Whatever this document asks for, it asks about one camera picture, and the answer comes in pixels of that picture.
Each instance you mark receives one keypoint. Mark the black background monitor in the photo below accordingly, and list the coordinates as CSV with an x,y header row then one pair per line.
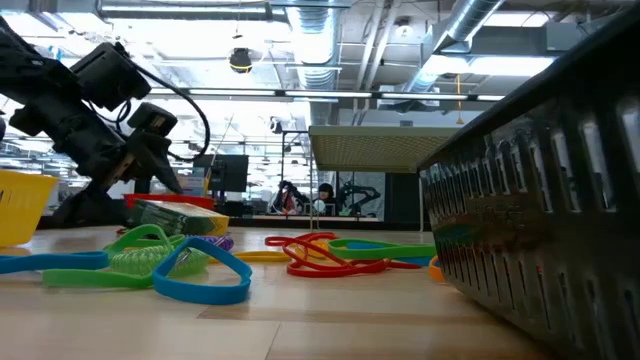
x,y
227,172

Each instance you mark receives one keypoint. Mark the yellow green crayon box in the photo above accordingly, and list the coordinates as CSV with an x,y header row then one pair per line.
x,y
175,217

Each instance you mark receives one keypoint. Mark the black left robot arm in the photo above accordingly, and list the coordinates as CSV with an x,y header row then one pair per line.
x,y
35,65

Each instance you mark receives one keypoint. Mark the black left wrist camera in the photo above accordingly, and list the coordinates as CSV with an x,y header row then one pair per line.
x,y
152,119

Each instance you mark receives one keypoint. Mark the yellow plastic basket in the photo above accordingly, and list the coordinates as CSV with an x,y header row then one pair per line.
x,y
25,210

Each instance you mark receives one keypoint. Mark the grey box air duct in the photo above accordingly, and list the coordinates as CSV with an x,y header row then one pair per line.
x,y
500,42

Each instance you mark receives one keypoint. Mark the green coil wristband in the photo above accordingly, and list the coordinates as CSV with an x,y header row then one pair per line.
x,y
140,262

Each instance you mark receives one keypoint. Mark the long ceiling light bar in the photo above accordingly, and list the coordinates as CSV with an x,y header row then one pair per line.
x,y
325,94

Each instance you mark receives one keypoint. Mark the black dome ceiling camera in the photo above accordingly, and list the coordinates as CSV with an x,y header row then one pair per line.
x,y
240,60

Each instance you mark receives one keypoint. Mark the purple coil wristband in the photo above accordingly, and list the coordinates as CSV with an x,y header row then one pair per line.
x,y
222,242

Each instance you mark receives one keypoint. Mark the red plastic basket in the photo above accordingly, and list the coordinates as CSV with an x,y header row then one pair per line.
x,y
200,201

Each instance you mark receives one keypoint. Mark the yellow rubber band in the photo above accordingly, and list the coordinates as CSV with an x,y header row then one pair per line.
x,y
260,257

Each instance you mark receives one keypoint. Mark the black cabinet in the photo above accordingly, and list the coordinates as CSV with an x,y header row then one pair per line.
x,y
402,197

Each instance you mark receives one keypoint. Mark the mint green perforated metal shelf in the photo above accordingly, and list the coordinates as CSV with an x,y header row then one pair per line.
x,y
375,150

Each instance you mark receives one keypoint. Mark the orange rubber band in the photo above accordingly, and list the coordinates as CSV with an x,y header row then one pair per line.
x,y
436,270

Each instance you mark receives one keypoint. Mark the silver ribbed air duct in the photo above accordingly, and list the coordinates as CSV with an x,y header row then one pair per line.
x,y
470,20
315,40

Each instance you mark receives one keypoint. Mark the person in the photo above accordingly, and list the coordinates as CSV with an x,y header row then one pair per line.
x,y
287,197
326,197

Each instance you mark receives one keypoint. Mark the black plastic basket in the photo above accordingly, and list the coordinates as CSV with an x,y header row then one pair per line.
x,y
525,225

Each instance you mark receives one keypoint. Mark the red rubber band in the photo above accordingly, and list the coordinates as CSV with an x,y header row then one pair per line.
x,y
280,241
325,272

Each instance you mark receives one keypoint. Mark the background black robot arm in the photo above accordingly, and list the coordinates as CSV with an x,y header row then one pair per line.
x,y
357,195

